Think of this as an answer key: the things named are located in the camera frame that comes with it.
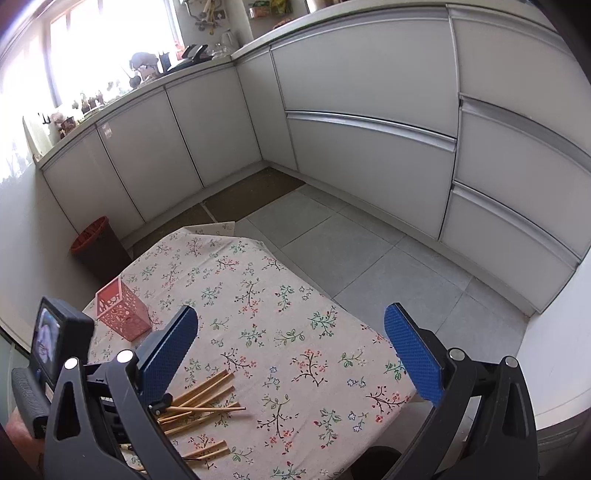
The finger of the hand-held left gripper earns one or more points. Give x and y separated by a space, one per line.
160 406

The brown floor mat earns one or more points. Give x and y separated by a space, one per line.
171 226
254 194

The person's left hand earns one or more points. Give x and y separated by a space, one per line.
23 443

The grey animal figurine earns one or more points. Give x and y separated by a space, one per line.
144 64

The narrow white cabinet door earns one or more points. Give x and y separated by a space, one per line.
265 106

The wide white cabinet drawer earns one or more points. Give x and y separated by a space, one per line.
369 175
369 64

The bright window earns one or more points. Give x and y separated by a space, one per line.
92 46

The brown bin with orange rim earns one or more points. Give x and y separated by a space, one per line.
99 251

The pile of wooden chopsticks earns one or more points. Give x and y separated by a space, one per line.
203 392

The small brown ornament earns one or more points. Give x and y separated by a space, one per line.
67 125

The pink perforated utensil holder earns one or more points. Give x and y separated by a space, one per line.
122 311

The hanging kitchen tools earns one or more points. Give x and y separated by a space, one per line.
205 14

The white kitchen countertop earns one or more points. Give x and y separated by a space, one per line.
203 66

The floral tablecloth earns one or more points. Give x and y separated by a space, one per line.
286 323

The white door sticker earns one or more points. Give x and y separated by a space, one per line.
106 129

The black stool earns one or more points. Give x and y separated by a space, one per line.
383 464

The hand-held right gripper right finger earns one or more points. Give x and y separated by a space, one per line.
413 350

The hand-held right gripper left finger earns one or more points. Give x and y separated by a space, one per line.
168 350

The glass kettle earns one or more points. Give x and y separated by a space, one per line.
227 44

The black countertop appliance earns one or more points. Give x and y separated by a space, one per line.
191 57

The row of small potted plants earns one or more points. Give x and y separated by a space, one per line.
94 98

